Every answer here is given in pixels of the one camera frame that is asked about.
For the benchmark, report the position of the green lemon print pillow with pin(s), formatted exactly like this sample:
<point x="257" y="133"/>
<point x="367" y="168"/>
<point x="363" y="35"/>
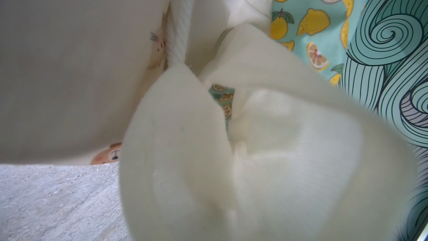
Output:
<point x="258" y="147"/>

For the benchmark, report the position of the cream animal print pillow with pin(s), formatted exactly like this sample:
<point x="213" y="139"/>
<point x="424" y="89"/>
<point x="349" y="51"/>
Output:
<point x="74" y="71"/>

